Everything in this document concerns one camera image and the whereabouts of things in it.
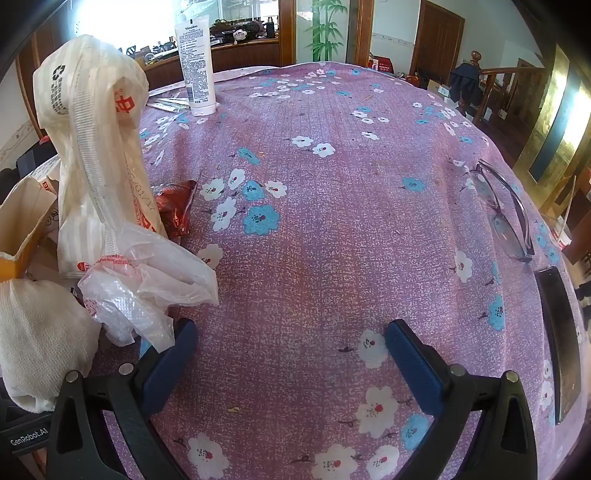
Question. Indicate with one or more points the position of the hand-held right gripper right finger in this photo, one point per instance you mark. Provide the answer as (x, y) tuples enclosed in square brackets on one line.
[(413, 369)]

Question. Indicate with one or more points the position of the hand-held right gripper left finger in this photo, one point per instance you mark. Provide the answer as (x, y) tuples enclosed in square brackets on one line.
[(168, 369)]

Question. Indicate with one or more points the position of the red candy wrapper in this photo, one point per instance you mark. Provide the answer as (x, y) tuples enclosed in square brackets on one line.
[(175, 207)]

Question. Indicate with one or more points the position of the white striped wet wipe packet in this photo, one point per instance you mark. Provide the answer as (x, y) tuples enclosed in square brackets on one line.
[(87, 138)]

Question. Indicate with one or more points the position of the clear plastic bag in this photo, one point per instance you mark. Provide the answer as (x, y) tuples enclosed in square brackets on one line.
[(138, 286)]

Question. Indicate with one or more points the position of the white gauze cloth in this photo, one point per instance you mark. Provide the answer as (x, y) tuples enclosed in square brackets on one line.
[(41, 341)]

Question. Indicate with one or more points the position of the black phone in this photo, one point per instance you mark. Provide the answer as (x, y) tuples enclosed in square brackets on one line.
[(561, 341)]

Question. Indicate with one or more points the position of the purple floral tablecloth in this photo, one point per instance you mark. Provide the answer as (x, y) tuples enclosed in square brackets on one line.
[(332, 240)]

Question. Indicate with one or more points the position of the purple-framed eyeglasses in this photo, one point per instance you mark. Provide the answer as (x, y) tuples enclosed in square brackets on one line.
[(508, 217)]

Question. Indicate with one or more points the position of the open cardboard box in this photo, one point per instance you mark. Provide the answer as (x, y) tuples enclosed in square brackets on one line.
[(23, 221)]

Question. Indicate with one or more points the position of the wrapped chopsticks bundle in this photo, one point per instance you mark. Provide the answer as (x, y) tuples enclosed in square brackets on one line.
[(168, 104)]

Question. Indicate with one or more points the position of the dark jacket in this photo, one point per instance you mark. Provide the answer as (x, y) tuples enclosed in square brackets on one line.
[(466, 87)]

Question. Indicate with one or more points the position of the wooden stair railing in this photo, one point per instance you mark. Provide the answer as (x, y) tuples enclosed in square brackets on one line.
[(508, 87)]

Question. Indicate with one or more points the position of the white lotion tube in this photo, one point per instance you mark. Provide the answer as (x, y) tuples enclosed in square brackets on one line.
[(197, 64)]

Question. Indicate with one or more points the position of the wooden sideboard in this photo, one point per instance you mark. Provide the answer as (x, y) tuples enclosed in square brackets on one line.
[(240, 57)]

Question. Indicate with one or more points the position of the brown wooden door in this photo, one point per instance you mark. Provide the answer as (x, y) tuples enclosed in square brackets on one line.
[(436, 41)]

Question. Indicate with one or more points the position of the gold picture frame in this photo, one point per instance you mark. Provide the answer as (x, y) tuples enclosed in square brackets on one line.
[(545, 134)]

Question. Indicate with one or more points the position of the bamboo painted wall panel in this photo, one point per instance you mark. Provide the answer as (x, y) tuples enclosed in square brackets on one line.
[(325, 27)]

